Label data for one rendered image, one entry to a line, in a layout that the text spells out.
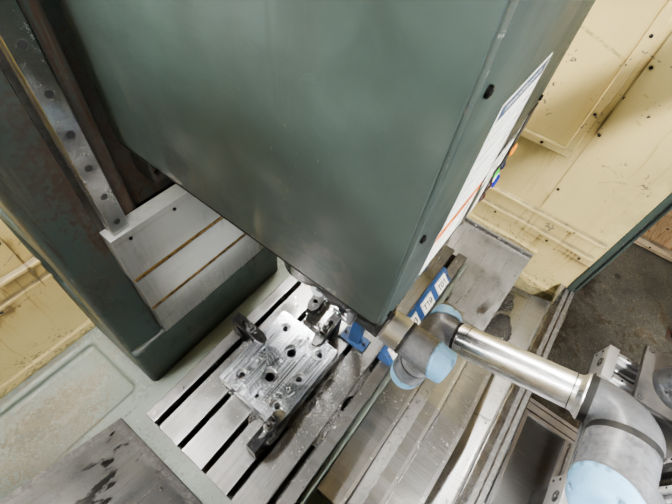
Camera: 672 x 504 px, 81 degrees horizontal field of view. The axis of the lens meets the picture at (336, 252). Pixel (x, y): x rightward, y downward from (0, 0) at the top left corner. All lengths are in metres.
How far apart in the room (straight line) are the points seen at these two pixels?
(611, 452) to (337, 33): 0.76
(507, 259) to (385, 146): 1.56
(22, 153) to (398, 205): 0.69
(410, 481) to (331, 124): 1.29
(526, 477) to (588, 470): 1.42
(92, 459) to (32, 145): 1.06
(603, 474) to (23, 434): 1.73
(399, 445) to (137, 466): 0.88
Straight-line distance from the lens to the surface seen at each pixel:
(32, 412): 1.90
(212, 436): 1.32
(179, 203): 1.11
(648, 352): 1.70
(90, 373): 1.86
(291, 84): 0.43
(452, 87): 0.33
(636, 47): 1.47
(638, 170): 1.63
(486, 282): 1.87
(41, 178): 0.94
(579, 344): 2.97
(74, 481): 1.62
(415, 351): 0.82
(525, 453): 2.28
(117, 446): 1.66
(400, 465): 1.50
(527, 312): 2.02
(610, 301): 3.31
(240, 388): 1.25
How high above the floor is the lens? 2.18
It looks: 53 degrees down
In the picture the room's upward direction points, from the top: 9 degrees clockwise
